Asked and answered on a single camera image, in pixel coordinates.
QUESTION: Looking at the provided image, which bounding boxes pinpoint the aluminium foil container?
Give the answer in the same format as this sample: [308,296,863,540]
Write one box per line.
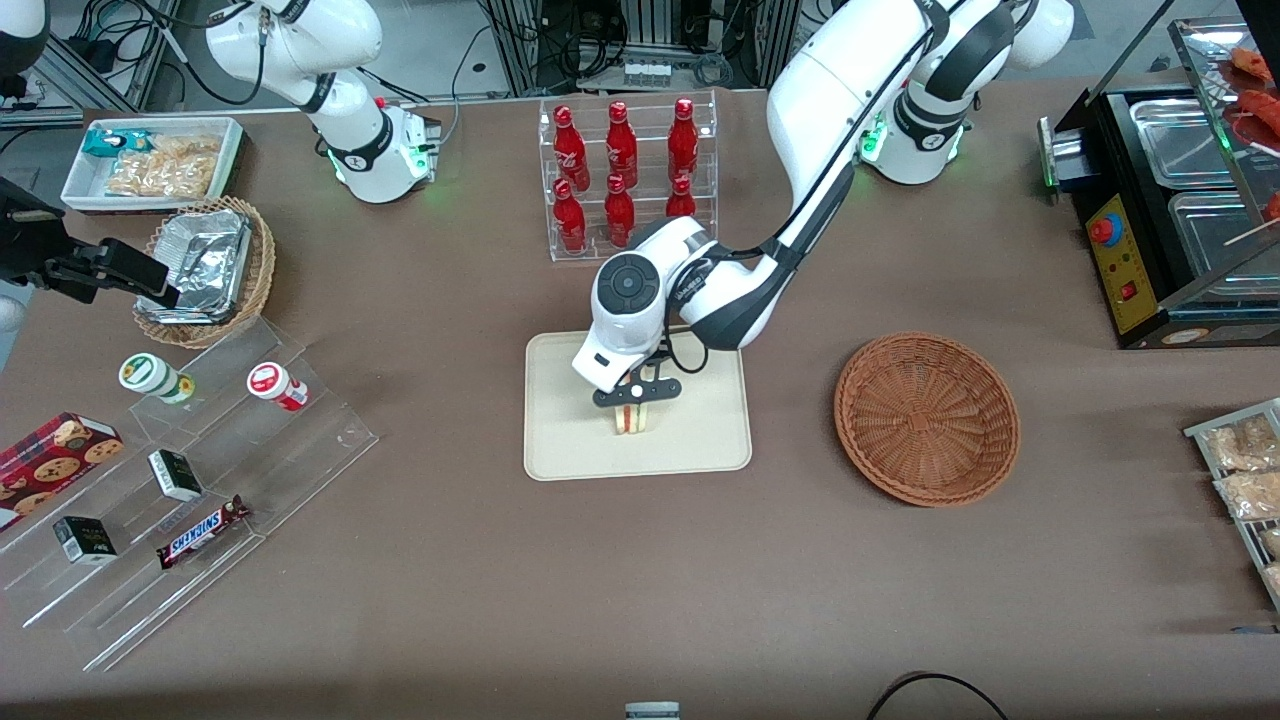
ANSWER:
[137,208,253,325]

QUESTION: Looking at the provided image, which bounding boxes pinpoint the black cable loop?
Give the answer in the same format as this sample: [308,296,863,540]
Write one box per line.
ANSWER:
[866,672,1009,720]

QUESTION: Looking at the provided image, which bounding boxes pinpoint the red sausage on skewer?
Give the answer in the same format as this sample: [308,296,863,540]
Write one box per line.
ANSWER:
[1225,190,1280,247]

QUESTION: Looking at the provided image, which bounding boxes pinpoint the clear bag of chips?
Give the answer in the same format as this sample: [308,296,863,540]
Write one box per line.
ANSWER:
[105,135,223,199]

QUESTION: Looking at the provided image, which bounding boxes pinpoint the black food warmer appliance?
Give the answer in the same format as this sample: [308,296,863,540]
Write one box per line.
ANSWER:
[1037,15,1280,351]

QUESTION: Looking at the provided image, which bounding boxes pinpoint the grey metal wire rack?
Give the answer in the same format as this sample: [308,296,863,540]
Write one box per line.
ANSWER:
[1184,398,1280,613]

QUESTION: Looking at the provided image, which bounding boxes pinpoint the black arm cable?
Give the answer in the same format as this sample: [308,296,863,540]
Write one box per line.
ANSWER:
[662,0,951,377]
[140,0,269,107]

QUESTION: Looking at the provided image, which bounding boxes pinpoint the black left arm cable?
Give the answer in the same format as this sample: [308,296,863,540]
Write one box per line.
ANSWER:
[662,0,951,377]

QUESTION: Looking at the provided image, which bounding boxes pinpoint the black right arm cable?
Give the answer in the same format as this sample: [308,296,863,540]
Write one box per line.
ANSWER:
[140,0,269,107]

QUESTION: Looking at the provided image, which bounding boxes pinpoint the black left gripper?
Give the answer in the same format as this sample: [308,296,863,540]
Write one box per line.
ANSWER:
[593,362,683,414]

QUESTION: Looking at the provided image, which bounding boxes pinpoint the teal snack packet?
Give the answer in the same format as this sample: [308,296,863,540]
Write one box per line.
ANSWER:
[82,128,156,159]

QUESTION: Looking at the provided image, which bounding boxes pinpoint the aluminium profile frame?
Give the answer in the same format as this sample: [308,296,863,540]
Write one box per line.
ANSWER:
[478,0,803,97]

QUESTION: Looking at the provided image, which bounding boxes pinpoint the steel pan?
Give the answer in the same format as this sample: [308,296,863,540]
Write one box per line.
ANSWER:
[1130,97,1238,191]
[1168,190,1280,283]

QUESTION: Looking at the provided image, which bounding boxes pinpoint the red lid white cup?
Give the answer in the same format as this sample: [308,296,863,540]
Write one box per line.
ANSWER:
[247,362,310,412]

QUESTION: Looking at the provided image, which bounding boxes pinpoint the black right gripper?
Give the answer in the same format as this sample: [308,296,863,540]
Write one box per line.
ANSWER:
[0,178,181,309]

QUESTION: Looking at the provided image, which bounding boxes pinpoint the small black carton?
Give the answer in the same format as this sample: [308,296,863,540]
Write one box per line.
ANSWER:
[52,516,119,566]
[148,449,204,502]

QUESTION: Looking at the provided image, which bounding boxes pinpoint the clear acrylic bottle rack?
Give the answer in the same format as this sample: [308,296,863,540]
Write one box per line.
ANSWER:
[538,90,719,263]

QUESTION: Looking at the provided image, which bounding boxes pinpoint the round brown wicker basket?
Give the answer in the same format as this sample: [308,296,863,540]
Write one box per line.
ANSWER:
[834,332,1021,508]

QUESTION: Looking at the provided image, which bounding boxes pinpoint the beige rectangular tray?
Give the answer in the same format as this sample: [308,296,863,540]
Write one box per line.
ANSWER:
[524,322,753,482]

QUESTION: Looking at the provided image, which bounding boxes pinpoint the tan wicker basket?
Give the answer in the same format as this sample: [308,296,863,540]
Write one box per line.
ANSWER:
[132,196,277,350]

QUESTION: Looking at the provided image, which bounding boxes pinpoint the green lid white cup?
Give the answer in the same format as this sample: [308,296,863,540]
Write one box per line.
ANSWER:
[118,353,196,406]

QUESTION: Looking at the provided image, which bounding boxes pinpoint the Snickers chocolate bar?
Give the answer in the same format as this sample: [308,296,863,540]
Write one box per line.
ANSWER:
[156,495,250,571]

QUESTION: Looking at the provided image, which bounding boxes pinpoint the clear acrylic stepped shelf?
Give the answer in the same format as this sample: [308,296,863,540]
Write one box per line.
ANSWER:
[0,318,379,673]

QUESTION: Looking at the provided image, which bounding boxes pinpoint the white rectangular snack bin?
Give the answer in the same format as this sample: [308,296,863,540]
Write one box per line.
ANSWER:
[60,116,246,216]

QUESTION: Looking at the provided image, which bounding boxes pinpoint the red plaid cookie box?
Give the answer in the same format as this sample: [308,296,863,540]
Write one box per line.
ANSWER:
[0,412,124,533]

